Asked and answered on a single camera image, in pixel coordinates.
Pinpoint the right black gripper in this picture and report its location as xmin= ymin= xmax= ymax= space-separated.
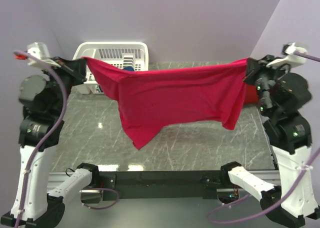
xmin=242 ymin=54 xmax=290 ymax=116

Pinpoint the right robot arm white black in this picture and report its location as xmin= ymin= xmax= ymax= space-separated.
xmin=219 ymin=55 xmax=320 ymax=228

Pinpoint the pink t shirt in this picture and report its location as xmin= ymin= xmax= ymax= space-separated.
xmin=86 ymin=57 xmax=247 ymax=149

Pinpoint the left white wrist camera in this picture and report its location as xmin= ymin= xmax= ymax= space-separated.
xmin=13 ymin=42 xmax=61 ymax=70

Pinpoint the blue t shirt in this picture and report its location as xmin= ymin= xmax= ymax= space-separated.
xmin=122 ymin=66 xmax=135 ymax=73

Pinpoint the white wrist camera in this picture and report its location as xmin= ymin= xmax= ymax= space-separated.
xmin=13 ymin=42 xmax=61 ymax=70
xmin=266 ymin=42 xmax=309 ymax=69

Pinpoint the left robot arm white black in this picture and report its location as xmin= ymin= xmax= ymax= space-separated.
xmin=0 ymin=56 xmax=101 ymax=228

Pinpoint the black base beam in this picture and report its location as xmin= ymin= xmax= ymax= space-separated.
xmin=89 ymin=170 xmax=236 ymax=199

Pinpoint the aluminium rail frame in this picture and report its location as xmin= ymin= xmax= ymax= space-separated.
xmin=48 ymin=89 xmax=279 ymax=201

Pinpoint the dark red folded t shirt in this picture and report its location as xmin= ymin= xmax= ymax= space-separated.
xmin=244 ymin=84 xmax=259 ymax=105

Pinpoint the white plastic basket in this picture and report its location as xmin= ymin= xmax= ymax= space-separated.
xmin=72 ymin=41 xmax=150 ymax=96

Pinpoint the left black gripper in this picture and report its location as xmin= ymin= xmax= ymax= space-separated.
xmin=40 ymin=55 xmax=87 ymax=116

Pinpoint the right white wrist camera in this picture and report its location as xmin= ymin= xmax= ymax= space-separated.
xmin=266 ymin=42 xmax=309 ymax=69

